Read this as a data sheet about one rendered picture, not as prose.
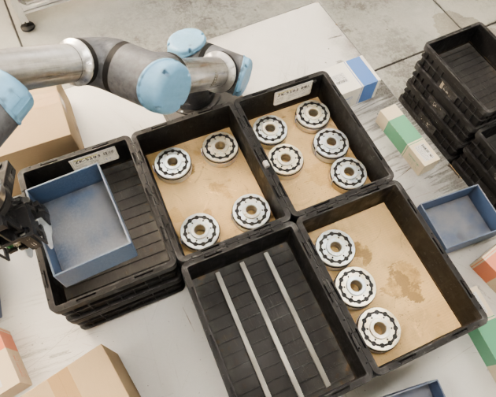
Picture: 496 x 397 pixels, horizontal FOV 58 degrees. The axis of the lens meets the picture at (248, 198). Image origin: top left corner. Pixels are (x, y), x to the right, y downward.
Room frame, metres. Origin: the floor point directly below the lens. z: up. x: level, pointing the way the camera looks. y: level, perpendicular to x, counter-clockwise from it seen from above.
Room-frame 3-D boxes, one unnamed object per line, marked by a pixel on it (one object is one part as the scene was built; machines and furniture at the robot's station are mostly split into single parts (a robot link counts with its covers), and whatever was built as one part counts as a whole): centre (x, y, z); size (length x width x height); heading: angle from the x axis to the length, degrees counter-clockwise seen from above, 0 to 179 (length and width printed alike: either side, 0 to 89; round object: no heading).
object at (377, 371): (0.35, -0.34, 0.92); 0.40 x 0.30 x 0.02; 26
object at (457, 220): (0.57, -0.63, 0.74); 0.20 x 0.15 x 0.07; 112
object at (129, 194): (0.44, 0.38, 0.87); 0.40 x 0.30 x 0.11; 26
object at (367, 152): (0.71, -0.16, 0.87); 0.40 x 0.30 x 0.11; 26
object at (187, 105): (0.99, 0.20, 0.80); 0.15 x 0.15 x 0.10
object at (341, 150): (0.74, -0.23, 0.86); 0.10 x 0.10 x 0.01
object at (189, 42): (0.99, 0.20, 0.91); 0.13 x 0.12 x 0.14; 65
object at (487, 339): (0.24, -0.65, 0.73); 0.24 x 0.06 x 0.06; 23
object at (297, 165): (0.68, -0.10, 0.86); 0.10 x 0.10 x 0.01
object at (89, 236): (0.35, 0.33, 1.11); 0.20 x 0.15 x 0.07; 29
